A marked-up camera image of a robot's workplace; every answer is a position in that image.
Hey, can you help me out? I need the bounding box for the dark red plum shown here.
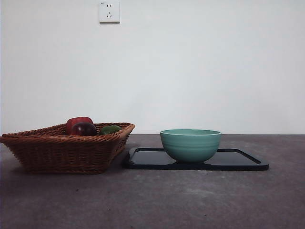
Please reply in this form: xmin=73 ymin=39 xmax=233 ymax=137
xmin=71 ymin=122 xmax=98 ymax=136

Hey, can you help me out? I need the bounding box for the brown wicker basket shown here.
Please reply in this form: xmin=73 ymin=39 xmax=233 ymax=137
xmin=0 ymin=122 xmax=136 ymax=175

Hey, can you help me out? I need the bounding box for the dark green rectangular tray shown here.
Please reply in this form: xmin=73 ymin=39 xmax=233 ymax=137
xmin=122 ymin=147 xmax=270 ymax=171

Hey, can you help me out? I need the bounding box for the white wall socket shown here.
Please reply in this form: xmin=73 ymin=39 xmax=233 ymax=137
xmin=99 ymin=1 xmax=121 ymax=24

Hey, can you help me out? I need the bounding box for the teal ribbed bowl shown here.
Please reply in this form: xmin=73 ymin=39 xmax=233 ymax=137
xmin=159 ymin=128 xmax=222 ymax=164

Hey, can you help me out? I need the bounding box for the bright red apple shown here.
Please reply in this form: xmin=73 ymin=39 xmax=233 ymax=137
xmin=65 ymin=116 xmax=94 ymax=135

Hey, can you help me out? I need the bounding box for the green avocado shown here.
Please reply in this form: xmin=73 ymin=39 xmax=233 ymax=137
xmin=99 ymin=125 xmax=122 ymax=135

